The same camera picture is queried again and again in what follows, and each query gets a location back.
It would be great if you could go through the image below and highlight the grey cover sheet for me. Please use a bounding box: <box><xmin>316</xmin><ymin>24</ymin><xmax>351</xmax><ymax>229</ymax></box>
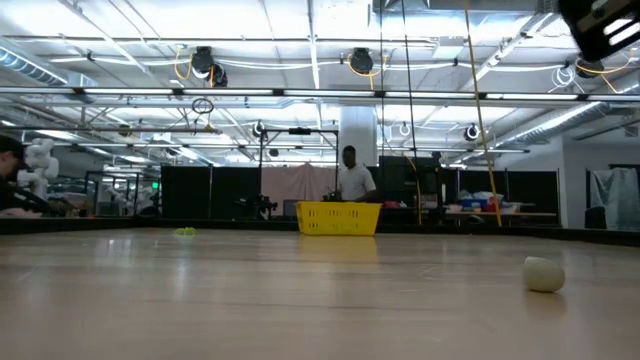
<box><xmin>589</xmin><ymin>167</ymin><xmax>640</xmax><ymax>231</ymax></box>

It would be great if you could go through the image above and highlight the black room partition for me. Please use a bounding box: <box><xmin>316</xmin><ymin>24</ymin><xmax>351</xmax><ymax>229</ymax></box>
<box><xmin>457</xmin><ymin>168</ymin><xmax>560</xmax><ymax>226</ymax></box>
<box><xmin>159</xmin><ymin>164</ymin><xmax>262</xmax><ymax>221</ymax></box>

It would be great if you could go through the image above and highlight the wooden background work table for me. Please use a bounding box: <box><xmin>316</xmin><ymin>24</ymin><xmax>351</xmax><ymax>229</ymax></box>
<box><xmin>444</xmin><ymin>209</ymin><xmax>558</xmax><ymax>229</ymax></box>

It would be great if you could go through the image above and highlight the black equipment cabinet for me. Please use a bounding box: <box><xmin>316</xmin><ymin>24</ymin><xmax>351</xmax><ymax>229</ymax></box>
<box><xmin>377</xmin><ymin>155</ymin><xmax>444</xmax><ymax>221</ymax></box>

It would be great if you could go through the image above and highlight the white square column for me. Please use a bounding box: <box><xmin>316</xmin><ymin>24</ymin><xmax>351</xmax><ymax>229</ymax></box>
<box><xmin>339</xmin><ymin>105</ymin><xmax>379</xmax><ymax>201</ymax></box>

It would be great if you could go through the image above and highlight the person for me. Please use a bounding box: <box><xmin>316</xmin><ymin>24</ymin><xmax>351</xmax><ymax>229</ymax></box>
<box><xmin>335</xmin><ymin>144</ymin><xmax>379</xmax><ymax>204</ymax></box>
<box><xmin>0</xmin><ymin>134</ymin><xmax>51</xmax><ymax>219</ymax></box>

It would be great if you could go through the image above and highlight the yellow plastic basket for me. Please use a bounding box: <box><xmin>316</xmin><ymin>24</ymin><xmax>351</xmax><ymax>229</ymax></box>
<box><xmin>295</xmin><ymin>200</ymin><xmax>383</xmax><ymax>237</ymax></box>

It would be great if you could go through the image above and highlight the overhead light bar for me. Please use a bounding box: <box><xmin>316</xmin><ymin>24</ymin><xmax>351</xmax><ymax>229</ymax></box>
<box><xmin>0</xmin><ymin>85</ymin><xmax>640</xmax><ymax>101</ymax></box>

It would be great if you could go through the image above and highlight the yellow hanging cable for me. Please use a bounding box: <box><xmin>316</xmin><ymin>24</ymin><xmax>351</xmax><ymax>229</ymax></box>
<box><xmin>462</xmin><ymin>0</ymin><xmax>504</xmax><ymax>229</ymax></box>

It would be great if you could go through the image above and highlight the black hanging cable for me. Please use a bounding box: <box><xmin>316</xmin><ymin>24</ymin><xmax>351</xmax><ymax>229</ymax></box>
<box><xmin>401</xmin><ymin>0</ymin><xmax>420</xmax><ymax>166</ymax></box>

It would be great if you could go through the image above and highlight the black background rig frame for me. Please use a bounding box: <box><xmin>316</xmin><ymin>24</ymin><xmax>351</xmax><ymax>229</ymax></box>
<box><xmin>257</xmin><ymin>127</ymin><xmax>341</xmax><ymax>201</ymax></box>

